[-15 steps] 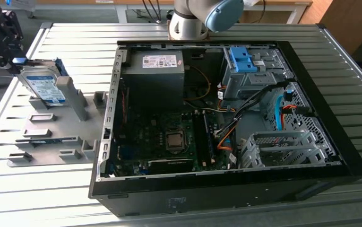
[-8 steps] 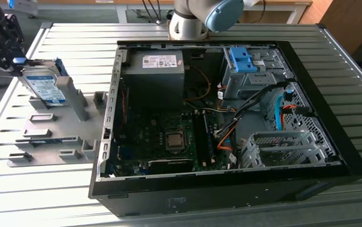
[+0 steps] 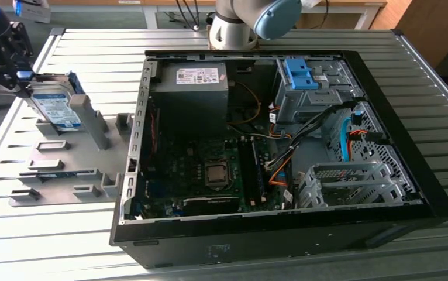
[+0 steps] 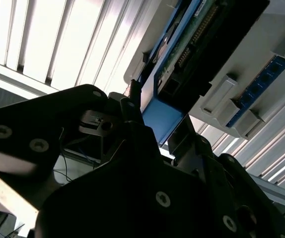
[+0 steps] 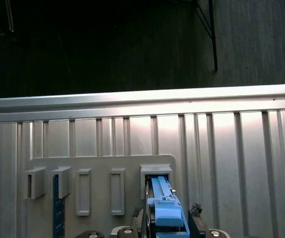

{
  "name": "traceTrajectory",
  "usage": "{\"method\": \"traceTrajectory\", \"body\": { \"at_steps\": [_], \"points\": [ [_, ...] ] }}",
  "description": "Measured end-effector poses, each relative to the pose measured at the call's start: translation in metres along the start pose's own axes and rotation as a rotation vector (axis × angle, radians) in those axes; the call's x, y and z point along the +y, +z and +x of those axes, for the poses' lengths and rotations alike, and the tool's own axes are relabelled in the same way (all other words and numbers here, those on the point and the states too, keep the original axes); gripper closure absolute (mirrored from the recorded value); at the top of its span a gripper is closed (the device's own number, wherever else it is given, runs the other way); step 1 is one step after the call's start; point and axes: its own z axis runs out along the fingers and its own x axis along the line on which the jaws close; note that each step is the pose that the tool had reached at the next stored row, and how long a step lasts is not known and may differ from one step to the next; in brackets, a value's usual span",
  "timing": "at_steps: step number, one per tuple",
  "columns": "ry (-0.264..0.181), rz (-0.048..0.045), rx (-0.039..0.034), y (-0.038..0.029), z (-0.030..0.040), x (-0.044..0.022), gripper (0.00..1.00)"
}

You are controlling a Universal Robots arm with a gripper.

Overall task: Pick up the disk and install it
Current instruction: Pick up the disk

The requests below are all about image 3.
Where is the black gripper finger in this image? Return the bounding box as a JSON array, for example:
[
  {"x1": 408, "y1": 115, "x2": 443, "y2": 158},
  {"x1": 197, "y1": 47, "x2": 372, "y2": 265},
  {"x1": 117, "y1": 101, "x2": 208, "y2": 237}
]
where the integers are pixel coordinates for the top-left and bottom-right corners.
[
  {"x1": 0, "y1": 63, "x2": 29, "y2": 99},
  {"x1": 1, "y1": 22, "x2": 35, "y2": 73}
]

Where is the hard disk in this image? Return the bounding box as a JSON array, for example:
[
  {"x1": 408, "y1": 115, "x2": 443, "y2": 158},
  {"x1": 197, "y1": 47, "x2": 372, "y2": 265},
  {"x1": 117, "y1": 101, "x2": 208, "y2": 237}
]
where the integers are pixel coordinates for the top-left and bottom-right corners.
[{"x1": 15, "y1": 70, "x2": 88, "y2": 132}]

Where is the blue data wire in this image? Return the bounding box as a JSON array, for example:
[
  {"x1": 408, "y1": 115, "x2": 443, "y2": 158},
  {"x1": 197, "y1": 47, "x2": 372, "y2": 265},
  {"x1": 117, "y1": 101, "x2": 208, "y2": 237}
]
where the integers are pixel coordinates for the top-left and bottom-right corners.
[{"x1": 340, "y1": 105, "x2": 363, "y2": 162}]

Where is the red orange power wire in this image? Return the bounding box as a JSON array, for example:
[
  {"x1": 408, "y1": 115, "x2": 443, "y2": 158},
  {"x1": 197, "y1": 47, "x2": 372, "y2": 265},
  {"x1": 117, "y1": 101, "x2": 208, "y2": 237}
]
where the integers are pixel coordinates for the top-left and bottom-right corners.
[{"x1": 347, "y1": 130, "x2": 389, "y2": 161}]

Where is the metal disk bay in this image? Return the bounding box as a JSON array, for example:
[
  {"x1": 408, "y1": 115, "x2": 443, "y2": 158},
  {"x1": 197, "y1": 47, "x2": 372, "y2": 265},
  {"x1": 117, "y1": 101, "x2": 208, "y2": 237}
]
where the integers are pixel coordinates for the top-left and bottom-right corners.
[{"x1": 296, "y1": 160, "x2": 416, "y2": 208}]

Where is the grey parts rack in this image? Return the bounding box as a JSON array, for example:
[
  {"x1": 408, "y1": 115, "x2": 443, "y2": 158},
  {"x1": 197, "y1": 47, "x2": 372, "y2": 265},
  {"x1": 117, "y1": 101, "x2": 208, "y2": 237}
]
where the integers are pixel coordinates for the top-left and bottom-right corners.
[{"x1": 8, "y1": 94, "x2": 136, "y2": 207}]

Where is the white framed desk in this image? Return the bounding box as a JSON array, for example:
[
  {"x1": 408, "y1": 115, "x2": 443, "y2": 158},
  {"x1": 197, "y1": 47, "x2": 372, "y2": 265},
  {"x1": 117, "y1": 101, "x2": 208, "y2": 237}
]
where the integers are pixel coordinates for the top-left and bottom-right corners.
[{"x1": 141, "y1": 0, "x2": 388, "y2": 30}]

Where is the green motherboard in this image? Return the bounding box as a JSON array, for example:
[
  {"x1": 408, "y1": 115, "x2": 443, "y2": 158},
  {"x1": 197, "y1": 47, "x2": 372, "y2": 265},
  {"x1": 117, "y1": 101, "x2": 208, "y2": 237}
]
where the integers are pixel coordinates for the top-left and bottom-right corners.
[{"x1": 141, "y1": 137, "x2": 287, "y2": 219}]

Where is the CPU socket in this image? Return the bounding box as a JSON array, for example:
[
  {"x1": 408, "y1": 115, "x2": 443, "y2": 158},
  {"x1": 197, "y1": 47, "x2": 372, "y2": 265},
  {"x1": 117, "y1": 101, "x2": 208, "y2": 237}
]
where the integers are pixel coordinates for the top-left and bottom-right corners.
[{"x1": 201, "y1": 157, "x2": 236, "y2": 193}]

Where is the silver CPU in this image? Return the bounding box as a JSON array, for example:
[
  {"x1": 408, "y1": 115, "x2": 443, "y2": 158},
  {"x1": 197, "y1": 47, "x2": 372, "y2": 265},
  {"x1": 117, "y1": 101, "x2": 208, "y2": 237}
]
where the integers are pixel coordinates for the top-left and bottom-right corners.
[{"x1": 207, "y1": 163, "x2": 229, "y2": 184}]

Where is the black graphics card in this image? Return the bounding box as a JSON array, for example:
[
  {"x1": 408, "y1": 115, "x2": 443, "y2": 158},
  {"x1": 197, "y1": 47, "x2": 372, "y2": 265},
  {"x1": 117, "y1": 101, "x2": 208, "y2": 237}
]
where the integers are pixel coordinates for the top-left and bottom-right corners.
[{"x1": 181, "y1": 195, "x2": 240, "y2": 216}]

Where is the blue plastic drive latch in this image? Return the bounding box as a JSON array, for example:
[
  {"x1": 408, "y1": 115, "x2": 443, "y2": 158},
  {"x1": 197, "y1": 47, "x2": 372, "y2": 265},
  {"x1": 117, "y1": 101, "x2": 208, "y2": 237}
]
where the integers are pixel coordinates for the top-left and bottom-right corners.
[{"x1": 283, "y1": 58, "x2": 321, "y2": 90}]

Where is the grey metal drive cage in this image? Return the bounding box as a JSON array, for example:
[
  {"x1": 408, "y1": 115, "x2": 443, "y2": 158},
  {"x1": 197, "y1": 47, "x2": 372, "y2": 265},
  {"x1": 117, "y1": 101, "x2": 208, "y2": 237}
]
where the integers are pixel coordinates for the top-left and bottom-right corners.
[{"x1": 273, "y1": 57, "x2": 365, "y2": 124}]

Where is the black open PC case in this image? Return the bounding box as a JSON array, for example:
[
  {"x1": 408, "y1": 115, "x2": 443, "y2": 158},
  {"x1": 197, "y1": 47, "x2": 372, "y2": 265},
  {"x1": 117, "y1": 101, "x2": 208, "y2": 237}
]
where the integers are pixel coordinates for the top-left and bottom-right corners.
[{"x1": 108, "y1": 49, "x2": 448, "y2": 269}]

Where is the wooden cabinet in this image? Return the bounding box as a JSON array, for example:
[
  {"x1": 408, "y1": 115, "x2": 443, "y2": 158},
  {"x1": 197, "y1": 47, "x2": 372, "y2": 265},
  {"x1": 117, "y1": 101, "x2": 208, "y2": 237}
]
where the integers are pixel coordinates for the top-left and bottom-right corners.
[{"x1": 369, "y1": 0, "x2": 448, "y2": 68}]

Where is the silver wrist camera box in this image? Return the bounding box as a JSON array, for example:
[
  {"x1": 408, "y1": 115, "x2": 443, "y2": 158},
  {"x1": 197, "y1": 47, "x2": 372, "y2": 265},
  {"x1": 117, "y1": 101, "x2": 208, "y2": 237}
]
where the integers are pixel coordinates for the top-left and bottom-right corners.
[{"x1": 12, "y1": 0, "x2": 52, "y2": 24}]

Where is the thin red wire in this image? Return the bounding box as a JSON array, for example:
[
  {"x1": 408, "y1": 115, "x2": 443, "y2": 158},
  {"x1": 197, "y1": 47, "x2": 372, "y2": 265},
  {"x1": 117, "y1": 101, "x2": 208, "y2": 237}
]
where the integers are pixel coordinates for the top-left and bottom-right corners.
[{"x1": 149, "y1": 107, "x2": 161, "y2": 153}]

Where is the thin orange wire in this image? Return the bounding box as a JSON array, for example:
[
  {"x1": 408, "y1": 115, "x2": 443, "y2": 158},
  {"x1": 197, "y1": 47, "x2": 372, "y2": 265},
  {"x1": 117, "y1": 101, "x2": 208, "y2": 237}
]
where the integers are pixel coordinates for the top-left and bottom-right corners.
[{"x1": 227, "y1": 81, "x2": 263, "y2": 126}]

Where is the coloured power wire bundle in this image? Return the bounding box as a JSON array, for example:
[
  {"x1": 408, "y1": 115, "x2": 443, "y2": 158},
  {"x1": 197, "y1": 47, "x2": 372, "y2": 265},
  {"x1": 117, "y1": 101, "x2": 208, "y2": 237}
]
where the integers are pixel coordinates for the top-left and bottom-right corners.
[{"x1": 227, "y1": 123, "x2": 292, "y2": 141}]

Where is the orange flat wire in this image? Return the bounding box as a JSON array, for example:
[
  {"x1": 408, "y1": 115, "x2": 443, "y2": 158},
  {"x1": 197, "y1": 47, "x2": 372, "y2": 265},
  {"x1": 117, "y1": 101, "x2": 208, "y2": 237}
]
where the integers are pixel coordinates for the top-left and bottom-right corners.
[{"x1": 267, "y1": 163, "x2": 291, "y2": 187}]

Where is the black cable bundle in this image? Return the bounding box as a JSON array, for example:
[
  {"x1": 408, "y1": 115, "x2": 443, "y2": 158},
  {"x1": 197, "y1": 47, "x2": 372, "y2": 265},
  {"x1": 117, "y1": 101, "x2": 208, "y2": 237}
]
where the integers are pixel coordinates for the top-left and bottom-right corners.
[{"x1": 264, "y1": 101, "x2": 361, "y2": 171}]

